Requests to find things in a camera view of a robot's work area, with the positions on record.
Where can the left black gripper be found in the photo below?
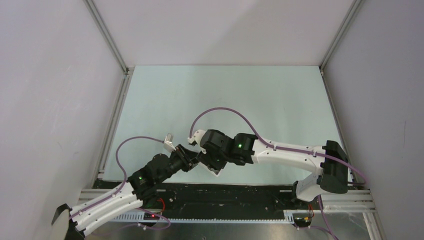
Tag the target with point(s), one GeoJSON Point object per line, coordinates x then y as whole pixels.
{"type": "Point", "coordinates": [188, 164]}

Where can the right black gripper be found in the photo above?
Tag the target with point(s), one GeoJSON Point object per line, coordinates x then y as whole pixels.
{"type": "Point", "coordinates": [205, 157]}

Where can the white remote control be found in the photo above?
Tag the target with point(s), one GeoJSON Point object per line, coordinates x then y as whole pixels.
{"type": "Point", "coordinates": [214, 170]}

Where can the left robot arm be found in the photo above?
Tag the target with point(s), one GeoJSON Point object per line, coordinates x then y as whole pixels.
{"type": "Point", "coordinates": [77, 222]}

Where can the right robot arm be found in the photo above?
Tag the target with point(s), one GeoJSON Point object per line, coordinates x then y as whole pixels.
{"type": "Point", "coordinates": [326, 164]}

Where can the left controller board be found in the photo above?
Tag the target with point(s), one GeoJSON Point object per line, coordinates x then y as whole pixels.
{"type": "Point", "coordinates": [151, 217]}

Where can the controller board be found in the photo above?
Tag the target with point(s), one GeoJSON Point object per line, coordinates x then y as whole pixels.
{"type": "Point", "coordinates": [302, 222]}
{"type": "Point", "coordinates": [151, 217]}

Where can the right controller board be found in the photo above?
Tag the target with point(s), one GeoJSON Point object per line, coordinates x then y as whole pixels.
{"type": "Point", "coordinates": [302, 222]}

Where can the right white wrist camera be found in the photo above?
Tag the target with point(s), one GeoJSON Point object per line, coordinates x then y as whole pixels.
{"type": "Point", "coordinates": [196, 137]}

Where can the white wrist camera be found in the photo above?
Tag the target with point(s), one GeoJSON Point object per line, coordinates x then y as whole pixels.
{"type": "Point", "coordinates": [168, 143]}
{"type": "Point", "coordinates": [196, 137]}

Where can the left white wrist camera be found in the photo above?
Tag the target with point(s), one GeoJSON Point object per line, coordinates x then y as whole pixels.
{"type": "Point", "coordinates": [168, 143]}

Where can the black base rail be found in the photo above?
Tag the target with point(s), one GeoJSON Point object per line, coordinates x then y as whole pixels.
{"type": "Point", "coordinates": [226, 201]}

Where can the grey slotted cable duct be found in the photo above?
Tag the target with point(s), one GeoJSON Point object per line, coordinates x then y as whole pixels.
{"type": "Point", "coordinates": [137, 217]}

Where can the left aluminium frame profile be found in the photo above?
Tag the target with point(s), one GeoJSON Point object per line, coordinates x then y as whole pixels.
{"type": "Point", "coordinates": [107, 64]}

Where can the aluminium frame profile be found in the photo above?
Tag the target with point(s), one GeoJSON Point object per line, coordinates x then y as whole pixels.
{"type": "Point", "coordinates": [107, 64]}
{"type": "Point", "coordinates": [342, 84]}

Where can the right aluminium frame profile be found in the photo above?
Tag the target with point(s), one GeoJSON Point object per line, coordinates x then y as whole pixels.
{"type": "Point", "coordinates": [342, 84]}

